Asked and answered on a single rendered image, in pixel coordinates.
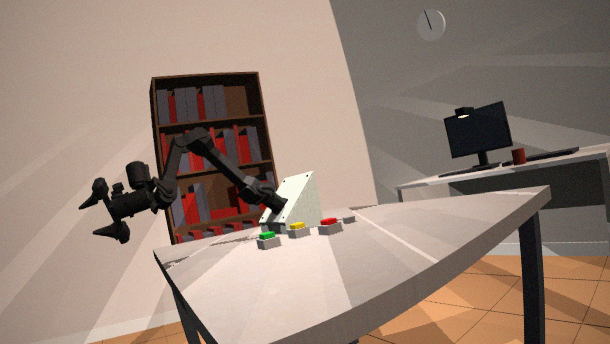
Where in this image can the red button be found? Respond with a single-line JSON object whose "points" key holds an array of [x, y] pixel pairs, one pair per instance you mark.
{"points": [[329, 227]]}

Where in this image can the green square button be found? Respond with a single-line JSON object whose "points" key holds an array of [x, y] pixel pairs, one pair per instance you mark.
{"points": [[268, 240]]}

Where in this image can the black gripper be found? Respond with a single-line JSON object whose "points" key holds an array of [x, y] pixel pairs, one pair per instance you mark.
{"points": [[118, 208]]}

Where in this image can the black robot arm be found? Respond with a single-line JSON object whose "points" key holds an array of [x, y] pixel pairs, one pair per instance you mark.
{"points": [[199, 142]]}

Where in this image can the yellow button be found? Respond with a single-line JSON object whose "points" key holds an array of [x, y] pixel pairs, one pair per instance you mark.
{"points": [[298, 230]]}

